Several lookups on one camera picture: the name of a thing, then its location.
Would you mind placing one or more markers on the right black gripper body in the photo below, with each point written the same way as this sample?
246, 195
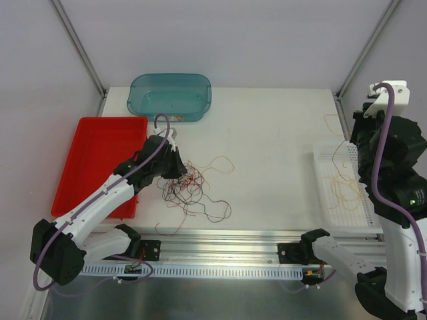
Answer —
359, 132

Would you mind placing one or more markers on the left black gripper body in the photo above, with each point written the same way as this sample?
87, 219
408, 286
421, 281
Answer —
170, 161

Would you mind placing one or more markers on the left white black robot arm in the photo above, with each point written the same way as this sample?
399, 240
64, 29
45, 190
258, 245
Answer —
62, 248

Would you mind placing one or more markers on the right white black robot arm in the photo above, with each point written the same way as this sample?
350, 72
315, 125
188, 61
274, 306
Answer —
394, 291

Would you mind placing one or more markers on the red plastic tray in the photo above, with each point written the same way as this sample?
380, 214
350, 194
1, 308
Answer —
99, 145

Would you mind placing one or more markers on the teal plastic tub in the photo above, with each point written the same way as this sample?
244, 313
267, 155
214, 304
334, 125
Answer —
183, 97

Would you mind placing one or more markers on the white perforated plastic basket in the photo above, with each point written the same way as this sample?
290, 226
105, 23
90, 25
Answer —
345, 204

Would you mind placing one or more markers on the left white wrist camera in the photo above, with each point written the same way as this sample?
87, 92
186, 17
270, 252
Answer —
165, 133

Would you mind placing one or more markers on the aluminium mounting rail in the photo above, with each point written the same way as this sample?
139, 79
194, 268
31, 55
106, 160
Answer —
248, 248

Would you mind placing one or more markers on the white slotted cable duct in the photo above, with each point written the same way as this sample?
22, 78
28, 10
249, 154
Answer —
193, 271

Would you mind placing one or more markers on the right aluminium frame post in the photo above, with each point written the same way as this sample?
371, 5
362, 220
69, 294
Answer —
369, 45

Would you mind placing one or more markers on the aluminium frame post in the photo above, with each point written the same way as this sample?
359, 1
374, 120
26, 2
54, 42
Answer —
369, 45
70, 31

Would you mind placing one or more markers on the left aluminium frame post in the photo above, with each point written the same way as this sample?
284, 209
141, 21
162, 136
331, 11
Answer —
70, 31

